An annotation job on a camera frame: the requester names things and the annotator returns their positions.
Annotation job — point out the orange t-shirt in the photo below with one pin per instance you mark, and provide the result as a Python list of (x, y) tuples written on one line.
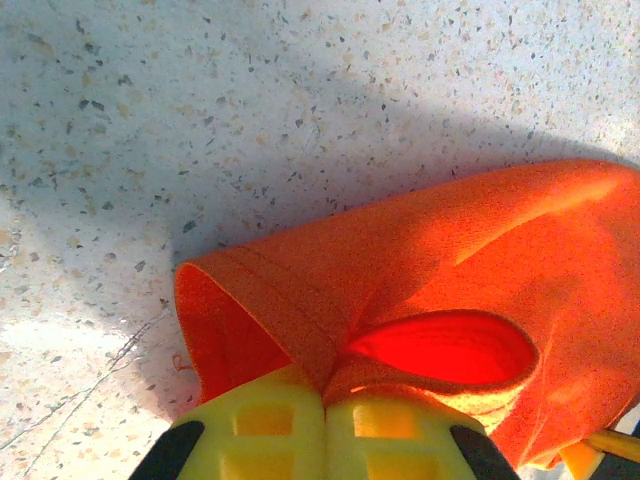
[(450, 240)]

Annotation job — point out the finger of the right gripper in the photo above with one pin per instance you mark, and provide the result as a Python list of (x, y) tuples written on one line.
[(580, 457)]

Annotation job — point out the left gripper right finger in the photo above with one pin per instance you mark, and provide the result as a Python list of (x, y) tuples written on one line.
[(435, 450)]

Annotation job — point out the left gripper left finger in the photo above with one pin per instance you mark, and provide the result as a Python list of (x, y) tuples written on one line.
[(310, 450)]

